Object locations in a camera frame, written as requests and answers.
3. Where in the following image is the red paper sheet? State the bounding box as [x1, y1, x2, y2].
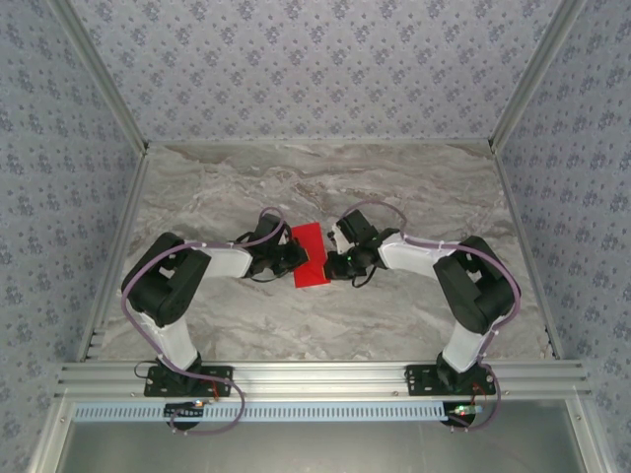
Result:
[290, 221, 332, 288]

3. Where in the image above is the small adapter board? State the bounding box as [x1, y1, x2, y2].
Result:
[443, 402, 482, 425]
[165, 399, 206, 420]

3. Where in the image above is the metal shelf panel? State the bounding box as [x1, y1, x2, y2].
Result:
[29, 398, 612, 473]

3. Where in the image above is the thin black left gripper cable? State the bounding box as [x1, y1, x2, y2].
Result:
[245, 268, 290, 285]

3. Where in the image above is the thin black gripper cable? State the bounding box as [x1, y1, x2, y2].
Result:
[344, 268, 376, 290]
[245, 268, 290, 285]

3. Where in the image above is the thin black right gripper cable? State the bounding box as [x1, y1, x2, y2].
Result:
[344, 268, 376, 290]

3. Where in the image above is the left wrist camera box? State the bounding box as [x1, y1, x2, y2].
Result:
[253, 214, 290, 246]

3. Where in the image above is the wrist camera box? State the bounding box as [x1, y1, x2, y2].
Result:
[253, 214, 290, 246]
[330, 209, 381, 247]

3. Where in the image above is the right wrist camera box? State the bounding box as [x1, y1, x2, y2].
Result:
[330, 209, 381, 247]

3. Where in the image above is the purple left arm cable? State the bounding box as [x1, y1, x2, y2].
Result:
[120, 206, 292, 438]

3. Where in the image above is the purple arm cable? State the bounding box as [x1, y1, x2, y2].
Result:
[120, 206, 292, 438]
[339, 199, 523, 433]

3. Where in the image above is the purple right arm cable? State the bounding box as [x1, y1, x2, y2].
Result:
[339, 199, 523, 433]

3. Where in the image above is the aluminium mounting rail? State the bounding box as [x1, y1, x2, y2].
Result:
[53, 360, 593, 399]

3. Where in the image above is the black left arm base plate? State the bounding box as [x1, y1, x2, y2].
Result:
[142, 364, 234, 398]

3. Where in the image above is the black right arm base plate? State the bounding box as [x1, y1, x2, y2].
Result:
[404, 363, 497, 398]

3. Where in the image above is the slotted grey cable duct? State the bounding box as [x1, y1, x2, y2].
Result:
[73, 401, 499, 424]

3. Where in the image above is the aluminium side rail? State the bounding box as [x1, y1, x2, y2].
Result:
[490, 142, 566, 361]
[76, 147, 152, 364]

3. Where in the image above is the aluminium corner post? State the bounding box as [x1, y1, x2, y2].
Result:
[487, 0, 591, 149]
[48, 0, 152, 154]

